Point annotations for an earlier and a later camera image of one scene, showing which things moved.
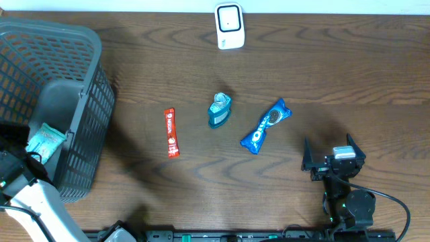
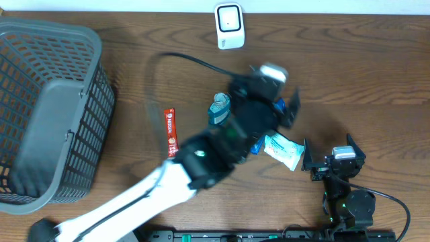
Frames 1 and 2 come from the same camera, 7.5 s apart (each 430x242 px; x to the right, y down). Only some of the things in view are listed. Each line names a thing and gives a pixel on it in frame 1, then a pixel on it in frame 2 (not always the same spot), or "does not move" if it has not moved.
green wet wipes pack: [46, 142] -> [283, 150]
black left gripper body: [10, 140] -> [272, 117]
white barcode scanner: [230, 25] does not move
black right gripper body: [320, 173] does not move
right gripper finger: [359, 154] does not move
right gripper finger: [307, 163] does not move
